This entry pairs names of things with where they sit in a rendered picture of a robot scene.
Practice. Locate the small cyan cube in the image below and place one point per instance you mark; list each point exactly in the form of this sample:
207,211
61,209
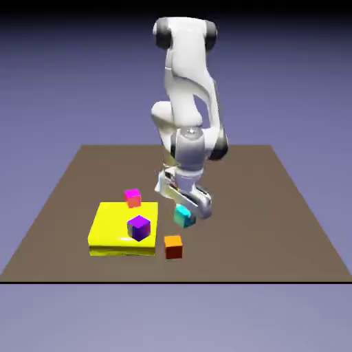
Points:
182,216

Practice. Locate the small orange cube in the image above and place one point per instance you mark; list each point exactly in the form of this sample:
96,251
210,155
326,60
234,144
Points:
173,245

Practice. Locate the small purple cube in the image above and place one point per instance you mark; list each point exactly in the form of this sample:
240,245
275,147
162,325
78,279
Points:
139,227

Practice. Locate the small pink cube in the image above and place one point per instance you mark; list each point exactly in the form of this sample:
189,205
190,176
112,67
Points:
132,197

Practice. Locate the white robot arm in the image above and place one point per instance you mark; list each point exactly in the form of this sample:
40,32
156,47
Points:
187,82

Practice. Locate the large yellow box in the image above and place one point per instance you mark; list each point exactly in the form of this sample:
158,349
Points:
115,228

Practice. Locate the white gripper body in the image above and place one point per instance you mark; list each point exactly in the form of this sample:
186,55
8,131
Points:
189,198

